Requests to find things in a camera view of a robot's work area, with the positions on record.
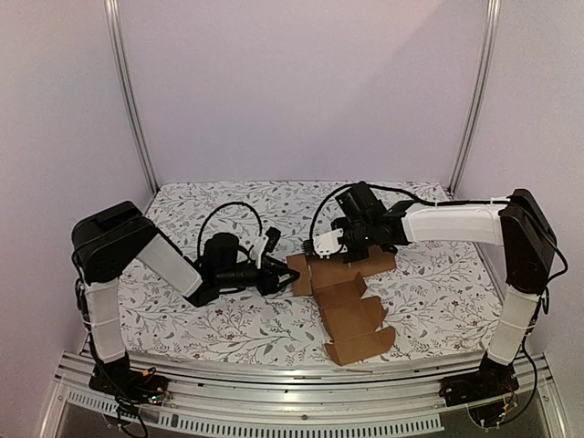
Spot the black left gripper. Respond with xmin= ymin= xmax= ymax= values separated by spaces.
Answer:
xmin=217 ymin=255 xmax=300 ymax=297

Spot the floral patterned table cloth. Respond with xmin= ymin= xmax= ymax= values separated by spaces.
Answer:
xmin=98 ymin=180 xmax=507 ymax=366

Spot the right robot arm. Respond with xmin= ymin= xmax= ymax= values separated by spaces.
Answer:
xmin=370 ymin=241 xmax=537 ymax=361

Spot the aluminium front rail base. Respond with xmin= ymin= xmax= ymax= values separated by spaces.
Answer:
xmin=38 ymin=350 xmax=571 ymax=438

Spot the aluminium frame post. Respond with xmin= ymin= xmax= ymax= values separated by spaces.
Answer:
xmin=447 ymin=0 xmax=501 ymax=196
xmin=104 ymin=0 xmax=160 ymax=196

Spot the brown cardboard box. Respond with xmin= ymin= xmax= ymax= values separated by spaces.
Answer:
xmin=287 ymin=247 xmax=396 ymax=366

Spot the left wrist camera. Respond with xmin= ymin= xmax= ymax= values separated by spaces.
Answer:
xmin=250 ymin=227 xmax=281 ymax=269

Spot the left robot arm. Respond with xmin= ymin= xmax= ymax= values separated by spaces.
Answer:
xmin=71 ymin=201 xmax=300 ymax=396

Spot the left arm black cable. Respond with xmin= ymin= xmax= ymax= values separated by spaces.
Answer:
xmin=196 ymin=202 xmax=264 ymax=266

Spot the aluminium frame post left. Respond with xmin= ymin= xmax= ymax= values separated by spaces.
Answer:
xmin=104 ymin=0 xmax=160 ymax=196

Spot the aluminium frame post right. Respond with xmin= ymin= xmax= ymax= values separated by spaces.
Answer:
xmin=447 ymin=0 xmax=501 ymax=196

